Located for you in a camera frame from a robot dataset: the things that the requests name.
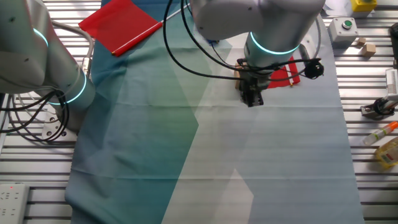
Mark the yellow liquid bottle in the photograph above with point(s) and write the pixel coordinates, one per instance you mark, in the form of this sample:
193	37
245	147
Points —
388	154

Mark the large red flag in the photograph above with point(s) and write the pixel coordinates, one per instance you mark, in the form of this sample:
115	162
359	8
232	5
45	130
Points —
119	25

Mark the teal and white tablecloth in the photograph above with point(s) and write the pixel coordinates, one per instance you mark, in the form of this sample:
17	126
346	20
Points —
217	161

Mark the wrist camera with grey bracket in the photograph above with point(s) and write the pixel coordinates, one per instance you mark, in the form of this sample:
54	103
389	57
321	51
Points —
313	69

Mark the small wooden block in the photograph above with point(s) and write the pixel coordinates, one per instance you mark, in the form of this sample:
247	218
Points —
237	81

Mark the tiny wooden cube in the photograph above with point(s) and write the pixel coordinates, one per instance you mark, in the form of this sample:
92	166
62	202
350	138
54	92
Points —
361	42

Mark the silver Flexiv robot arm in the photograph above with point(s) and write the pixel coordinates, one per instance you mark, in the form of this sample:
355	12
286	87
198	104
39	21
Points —
264	18

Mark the white power strip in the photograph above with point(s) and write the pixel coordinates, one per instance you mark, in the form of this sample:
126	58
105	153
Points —
12	203

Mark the small red flag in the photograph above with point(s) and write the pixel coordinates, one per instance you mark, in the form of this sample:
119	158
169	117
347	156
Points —
284	79

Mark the spare wooden cube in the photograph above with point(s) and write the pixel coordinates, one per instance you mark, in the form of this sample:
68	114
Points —
369	50

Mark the metal clamp with black knob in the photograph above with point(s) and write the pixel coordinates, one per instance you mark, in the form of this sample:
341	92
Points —
377	109

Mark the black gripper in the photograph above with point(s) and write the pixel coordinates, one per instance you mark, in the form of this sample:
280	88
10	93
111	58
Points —
253	84

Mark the white ribbed plastic part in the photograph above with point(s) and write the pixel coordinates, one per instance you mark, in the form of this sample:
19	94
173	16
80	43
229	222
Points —
392	82

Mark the yellow button box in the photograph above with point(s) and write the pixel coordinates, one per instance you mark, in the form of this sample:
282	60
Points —
363	5

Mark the white box with green button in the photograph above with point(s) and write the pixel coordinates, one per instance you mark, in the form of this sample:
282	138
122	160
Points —
342	31

